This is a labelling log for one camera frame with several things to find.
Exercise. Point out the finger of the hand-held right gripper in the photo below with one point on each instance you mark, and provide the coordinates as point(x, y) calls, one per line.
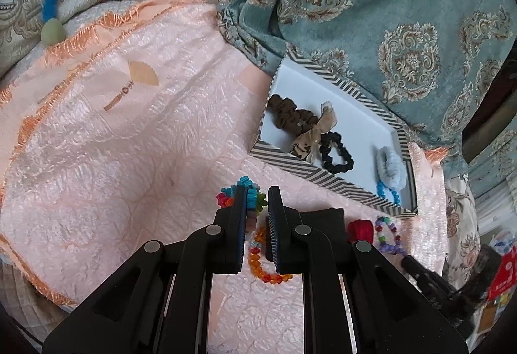
point(418, 271)

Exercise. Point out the striped cardboard box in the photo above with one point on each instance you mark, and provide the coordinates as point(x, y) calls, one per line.
point(323, 95)

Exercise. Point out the light blue fluffy scrunchie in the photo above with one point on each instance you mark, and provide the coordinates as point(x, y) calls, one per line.
point(383, 176)

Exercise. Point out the pale blue damask curtain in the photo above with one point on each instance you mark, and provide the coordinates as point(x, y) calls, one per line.
point(492, 168)

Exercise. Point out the brown scrunchie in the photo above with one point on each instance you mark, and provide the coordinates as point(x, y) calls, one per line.
point(282, 107)

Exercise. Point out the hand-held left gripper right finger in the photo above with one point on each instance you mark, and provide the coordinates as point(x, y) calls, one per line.
point(271, 232)

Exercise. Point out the black scrunchie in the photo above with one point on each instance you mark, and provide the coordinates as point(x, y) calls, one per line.
point(327, 142)

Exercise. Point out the cream floral bedsheet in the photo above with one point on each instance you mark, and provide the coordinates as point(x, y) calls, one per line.
point(460, 224)

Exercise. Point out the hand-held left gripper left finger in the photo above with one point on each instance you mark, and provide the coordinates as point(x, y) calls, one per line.
point(243, 224)

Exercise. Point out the red package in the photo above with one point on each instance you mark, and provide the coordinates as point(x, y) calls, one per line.
point(503, 277)

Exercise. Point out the red scrunchie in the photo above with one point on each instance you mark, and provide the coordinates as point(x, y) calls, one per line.
point(361, 228)

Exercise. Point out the white quilted mattress pad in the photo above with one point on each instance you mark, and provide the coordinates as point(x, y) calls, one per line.
point(24, 297)

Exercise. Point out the pink quilted blanket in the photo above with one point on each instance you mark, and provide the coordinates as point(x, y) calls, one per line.
point(121, 135)

